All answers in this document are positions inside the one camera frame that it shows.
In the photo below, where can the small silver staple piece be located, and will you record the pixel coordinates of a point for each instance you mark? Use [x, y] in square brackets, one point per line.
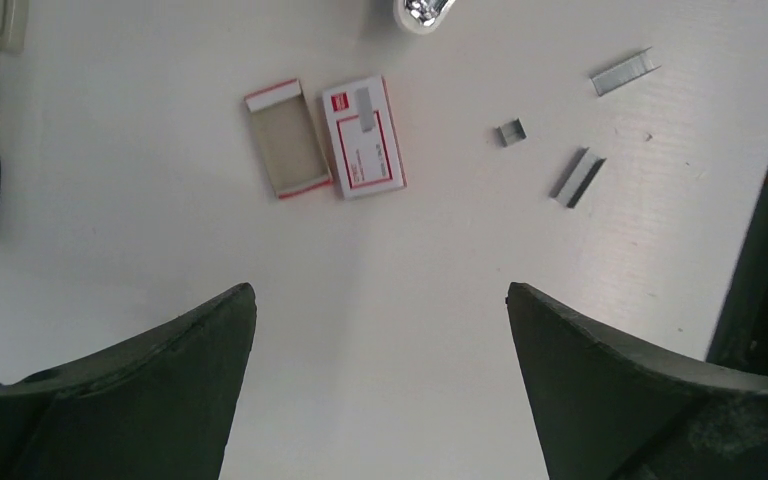
[511, 132]

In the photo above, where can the silver staple strip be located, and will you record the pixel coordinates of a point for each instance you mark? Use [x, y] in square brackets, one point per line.
[576, 177]
[609, 78]

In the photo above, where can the staple box tray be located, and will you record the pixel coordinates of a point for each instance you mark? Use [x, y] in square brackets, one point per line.
[286, 139]

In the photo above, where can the red white staple box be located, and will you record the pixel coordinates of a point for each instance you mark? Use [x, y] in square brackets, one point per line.
[366, 153]

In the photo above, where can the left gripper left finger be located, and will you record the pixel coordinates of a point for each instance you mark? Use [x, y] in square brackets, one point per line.
[159, 405]

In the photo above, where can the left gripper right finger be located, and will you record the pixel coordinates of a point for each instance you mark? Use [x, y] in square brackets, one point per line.
[609, 405]

